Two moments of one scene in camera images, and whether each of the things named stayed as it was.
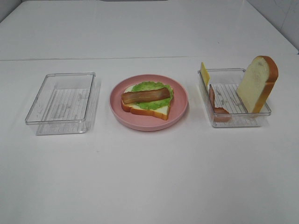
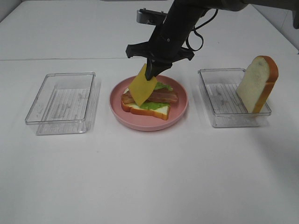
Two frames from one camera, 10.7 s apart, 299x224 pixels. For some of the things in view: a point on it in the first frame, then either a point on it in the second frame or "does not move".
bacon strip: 220,115 to 162,95
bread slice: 257,84 does not move
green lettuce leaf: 154,104 does not move
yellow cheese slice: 204,73 to 141,88
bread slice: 161,112 does not move
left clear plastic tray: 66,103 does not move
